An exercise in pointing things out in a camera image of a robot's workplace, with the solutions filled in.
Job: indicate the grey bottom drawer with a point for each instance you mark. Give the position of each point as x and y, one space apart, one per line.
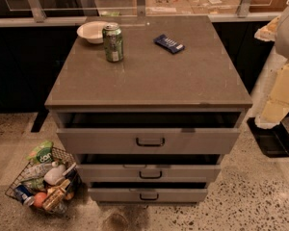
148 192

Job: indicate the grey drawer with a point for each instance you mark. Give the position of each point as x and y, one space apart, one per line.
150 133
148 192
149 168

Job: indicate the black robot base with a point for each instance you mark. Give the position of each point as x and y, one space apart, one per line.
272 142

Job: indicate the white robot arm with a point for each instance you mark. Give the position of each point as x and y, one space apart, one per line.
271 93

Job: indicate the grey drawer cabinet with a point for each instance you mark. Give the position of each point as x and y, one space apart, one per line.
149 79

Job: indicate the grey top drawer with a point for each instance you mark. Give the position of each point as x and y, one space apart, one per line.
150 133

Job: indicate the grey middle drawer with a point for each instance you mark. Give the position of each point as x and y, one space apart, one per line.
149 168

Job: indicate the dark blue snack packet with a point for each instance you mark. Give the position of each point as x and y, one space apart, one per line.
169 44

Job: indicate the green soda can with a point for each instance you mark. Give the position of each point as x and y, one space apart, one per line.
113 42

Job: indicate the white bowl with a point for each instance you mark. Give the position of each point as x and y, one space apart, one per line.
92 31

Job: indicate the left cardboard box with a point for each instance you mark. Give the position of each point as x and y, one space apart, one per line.
165 7

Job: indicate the green chip bag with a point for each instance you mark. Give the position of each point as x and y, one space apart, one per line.
41 153

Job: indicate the white plastic bottle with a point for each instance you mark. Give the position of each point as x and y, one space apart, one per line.
55 174

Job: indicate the clear water bottle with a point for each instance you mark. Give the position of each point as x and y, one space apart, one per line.
36 171

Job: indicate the brown snack box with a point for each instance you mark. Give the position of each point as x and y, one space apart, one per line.
53 199

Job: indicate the orange fruit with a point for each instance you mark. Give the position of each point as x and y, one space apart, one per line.
39 198

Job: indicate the blue soda can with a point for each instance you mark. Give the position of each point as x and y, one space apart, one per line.
23 195

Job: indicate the black wire basket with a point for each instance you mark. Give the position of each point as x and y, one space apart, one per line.
47 187

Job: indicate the metal railing frame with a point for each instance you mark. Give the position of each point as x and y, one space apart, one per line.
46 13

